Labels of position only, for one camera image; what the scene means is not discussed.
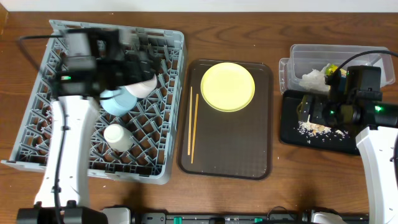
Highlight green snack wrapper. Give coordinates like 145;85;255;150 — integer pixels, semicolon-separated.
325;64;347;77

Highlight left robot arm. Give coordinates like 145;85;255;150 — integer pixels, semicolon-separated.
16;28;159;223

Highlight clear plastic bin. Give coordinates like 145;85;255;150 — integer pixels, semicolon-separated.
279;44;396;95

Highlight small white cup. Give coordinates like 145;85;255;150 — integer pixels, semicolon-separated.
103;124;133;152

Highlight rice food scraps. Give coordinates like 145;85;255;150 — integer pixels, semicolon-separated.
297;121;348;143

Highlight dark brown serving tray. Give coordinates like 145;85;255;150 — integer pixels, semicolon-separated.
177;59;273;180

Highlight light blue bowl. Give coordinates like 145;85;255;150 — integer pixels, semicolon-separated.
100;87;137;116

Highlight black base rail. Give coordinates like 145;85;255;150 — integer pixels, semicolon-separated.
102;205;369;224

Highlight white tissue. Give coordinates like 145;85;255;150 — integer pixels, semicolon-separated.
299;70;330;92

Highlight left black cable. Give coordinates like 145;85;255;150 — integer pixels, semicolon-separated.
17;34;68;224

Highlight yellow round plate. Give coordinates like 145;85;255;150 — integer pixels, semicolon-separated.
200;62;256;113

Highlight right wooden chopstick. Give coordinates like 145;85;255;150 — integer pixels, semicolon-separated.
191;93;199;164

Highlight grey plastic dishwasher rack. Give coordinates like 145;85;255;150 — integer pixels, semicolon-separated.
4;20;187;185

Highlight white bowl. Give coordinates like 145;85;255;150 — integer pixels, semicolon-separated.
125;75;157;98

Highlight black waste tray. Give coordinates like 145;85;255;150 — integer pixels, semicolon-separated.
280;90;359;156

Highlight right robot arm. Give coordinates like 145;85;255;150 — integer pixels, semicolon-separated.
297;65;397;223

